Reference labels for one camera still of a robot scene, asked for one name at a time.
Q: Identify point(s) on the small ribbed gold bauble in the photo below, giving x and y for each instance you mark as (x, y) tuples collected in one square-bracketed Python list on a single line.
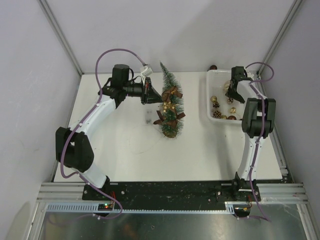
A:
[(233, 110)]

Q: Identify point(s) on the large gold striped bauble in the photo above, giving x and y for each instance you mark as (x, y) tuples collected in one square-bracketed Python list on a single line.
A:
[(226, 86)]

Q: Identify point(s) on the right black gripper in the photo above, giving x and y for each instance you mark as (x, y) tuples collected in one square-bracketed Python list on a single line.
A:
[(230, 94)]

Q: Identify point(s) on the white plastic basket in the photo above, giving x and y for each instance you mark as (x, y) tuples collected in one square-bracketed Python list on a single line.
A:
[(215, 80)]

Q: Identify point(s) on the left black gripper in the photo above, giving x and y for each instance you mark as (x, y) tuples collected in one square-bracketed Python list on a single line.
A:
[(148, 94)]

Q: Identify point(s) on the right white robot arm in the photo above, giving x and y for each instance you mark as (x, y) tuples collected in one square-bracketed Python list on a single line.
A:
[(257, 123)]

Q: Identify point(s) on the brown pinecone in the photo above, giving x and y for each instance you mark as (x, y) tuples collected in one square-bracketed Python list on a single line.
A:
[(215, 105), (217, 114)]

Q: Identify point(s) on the small brown bauble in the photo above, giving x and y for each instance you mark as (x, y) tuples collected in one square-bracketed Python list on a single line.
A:
[(213, 67)]

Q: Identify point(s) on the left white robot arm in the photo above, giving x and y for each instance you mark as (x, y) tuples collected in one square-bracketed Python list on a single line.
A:
[(72, 145)]

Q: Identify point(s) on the brown ribbon gold berry garland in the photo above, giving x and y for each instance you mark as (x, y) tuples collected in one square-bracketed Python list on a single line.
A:
[(169, 115)]

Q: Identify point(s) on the clear fairy light battery box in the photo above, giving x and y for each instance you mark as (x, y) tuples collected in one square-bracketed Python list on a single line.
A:
[(148, 116)]

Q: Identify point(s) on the small green christmas tree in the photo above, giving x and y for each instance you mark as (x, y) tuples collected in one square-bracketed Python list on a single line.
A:
[(170, 80)]

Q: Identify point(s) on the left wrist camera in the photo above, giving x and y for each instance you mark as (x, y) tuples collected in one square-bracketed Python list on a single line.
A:
[(145, 71)]

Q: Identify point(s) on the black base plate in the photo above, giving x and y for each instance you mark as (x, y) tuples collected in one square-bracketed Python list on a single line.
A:
[(174, 195)]

